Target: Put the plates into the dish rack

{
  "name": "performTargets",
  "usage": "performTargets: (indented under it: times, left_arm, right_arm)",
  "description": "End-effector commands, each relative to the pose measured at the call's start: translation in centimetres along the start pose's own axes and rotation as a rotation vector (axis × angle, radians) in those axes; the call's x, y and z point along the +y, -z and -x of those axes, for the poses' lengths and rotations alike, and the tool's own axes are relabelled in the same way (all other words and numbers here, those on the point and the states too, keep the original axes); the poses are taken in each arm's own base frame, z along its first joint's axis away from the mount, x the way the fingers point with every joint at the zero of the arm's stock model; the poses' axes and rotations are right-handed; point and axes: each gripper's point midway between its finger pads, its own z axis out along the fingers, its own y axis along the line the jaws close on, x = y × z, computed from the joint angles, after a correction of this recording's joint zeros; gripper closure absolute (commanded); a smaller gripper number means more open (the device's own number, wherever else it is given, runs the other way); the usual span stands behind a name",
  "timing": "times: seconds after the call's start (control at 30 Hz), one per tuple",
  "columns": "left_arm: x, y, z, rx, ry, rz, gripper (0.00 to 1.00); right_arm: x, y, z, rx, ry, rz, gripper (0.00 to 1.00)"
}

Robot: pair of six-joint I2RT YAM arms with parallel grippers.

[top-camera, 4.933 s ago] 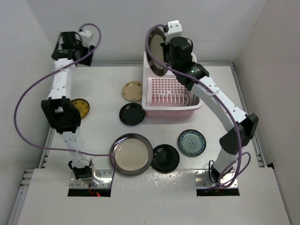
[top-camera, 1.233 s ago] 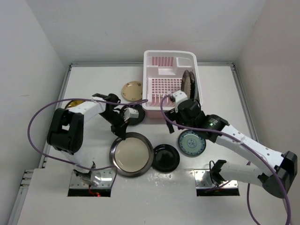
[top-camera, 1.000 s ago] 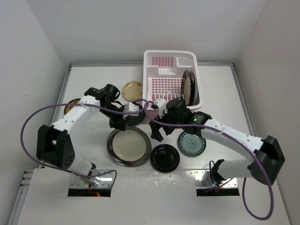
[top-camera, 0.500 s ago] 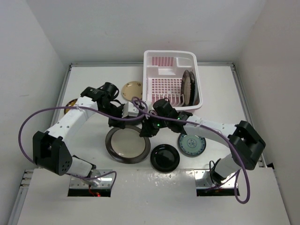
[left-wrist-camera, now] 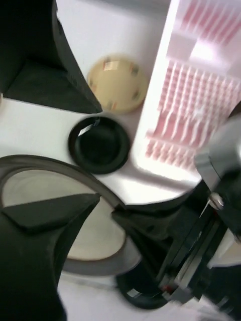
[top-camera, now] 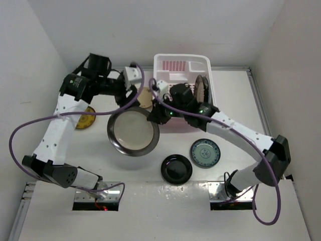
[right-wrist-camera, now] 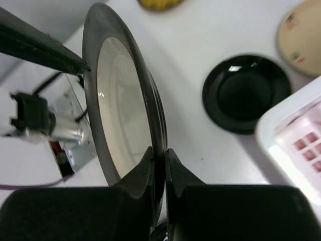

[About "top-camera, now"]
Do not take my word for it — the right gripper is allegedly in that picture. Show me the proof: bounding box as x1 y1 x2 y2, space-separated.
148 92 187 124

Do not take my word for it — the beige floral small plate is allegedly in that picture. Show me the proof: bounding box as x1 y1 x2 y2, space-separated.
137 87 152 111

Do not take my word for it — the yellow patterned small plate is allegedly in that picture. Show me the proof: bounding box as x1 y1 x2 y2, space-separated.
76 114 96 130

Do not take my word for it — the cream plate dark patterned rim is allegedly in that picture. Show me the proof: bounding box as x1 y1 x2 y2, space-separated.
194 75 204 102

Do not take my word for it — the blue white floral plate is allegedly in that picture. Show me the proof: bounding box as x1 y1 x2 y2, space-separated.
203 76 209 102

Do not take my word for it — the black glossy plate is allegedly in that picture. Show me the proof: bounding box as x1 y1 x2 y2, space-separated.
160 154 193 185

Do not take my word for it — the teal patterned plate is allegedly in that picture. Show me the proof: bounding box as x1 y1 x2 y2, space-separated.
190 138 221 169

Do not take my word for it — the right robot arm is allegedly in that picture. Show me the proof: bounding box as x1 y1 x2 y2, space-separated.
147 78 291 197

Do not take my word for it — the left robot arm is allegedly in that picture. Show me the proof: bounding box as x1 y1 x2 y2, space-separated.
22 53 144 193

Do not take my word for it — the pink plastic dish rack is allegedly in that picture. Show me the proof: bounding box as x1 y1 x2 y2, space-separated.
151 54 218 133

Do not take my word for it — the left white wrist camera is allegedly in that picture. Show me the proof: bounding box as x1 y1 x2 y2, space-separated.
123 66 142 89

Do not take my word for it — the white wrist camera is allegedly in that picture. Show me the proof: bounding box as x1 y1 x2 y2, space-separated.
123 66 142 89
156 80 169 99

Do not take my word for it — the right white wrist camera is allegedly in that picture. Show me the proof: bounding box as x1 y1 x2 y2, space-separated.
156 80 169 99

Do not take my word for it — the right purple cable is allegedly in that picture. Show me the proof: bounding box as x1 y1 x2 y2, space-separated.
149 78 281 225

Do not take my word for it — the purple cable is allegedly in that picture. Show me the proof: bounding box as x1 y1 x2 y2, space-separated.
9 63 145 200
149 78 281 225

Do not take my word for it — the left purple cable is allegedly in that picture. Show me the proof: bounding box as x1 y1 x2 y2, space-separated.
9 63 145 200

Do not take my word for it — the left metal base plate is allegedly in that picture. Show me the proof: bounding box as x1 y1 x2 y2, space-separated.
74 181 125 203

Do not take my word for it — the metal base plate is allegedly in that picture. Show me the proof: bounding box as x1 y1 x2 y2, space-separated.
74 181 125 203
207 181 254 204

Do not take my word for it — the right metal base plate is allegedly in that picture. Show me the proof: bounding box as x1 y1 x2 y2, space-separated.
207 181 254 204

